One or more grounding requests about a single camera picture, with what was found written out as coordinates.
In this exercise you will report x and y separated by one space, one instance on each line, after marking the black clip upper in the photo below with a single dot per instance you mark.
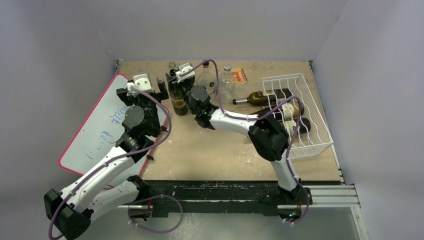
165 128

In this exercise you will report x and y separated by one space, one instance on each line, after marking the clear square glass bottle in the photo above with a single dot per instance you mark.
172 66

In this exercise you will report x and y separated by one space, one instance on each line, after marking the green bottle silver cap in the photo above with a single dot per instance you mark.
260 98

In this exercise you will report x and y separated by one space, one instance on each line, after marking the clear round labelled bottle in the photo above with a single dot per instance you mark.
207 79

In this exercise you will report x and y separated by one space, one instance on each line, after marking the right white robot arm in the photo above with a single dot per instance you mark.
269 138

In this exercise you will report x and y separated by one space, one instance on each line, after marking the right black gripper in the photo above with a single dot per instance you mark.
179 84

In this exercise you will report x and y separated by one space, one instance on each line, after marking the black table front rail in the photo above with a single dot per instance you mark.
263 197

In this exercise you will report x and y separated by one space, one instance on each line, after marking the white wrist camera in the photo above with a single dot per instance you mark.
184 72
141 82

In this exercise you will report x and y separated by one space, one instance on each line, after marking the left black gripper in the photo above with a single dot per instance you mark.
161 94

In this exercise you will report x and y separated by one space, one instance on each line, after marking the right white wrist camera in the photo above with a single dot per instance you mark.
184 72

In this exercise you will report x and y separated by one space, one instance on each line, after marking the white wire wine rack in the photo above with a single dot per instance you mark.
315 140

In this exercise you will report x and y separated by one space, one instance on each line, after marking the aluminium frame rail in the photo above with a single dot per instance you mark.
323 196

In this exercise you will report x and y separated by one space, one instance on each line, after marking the red bottle gold cap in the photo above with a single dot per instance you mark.
288 111

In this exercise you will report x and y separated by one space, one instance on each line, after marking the olive bottle silver cap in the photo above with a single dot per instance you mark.
178 103

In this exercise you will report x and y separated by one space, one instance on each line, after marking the large clear glass bottle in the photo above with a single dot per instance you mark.
227 85

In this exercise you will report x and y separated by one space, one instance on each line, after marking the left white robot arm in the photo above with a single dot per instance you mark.
73 209

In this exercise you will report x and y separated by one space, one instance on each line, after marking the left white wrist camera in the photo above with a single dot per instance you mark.
141 82

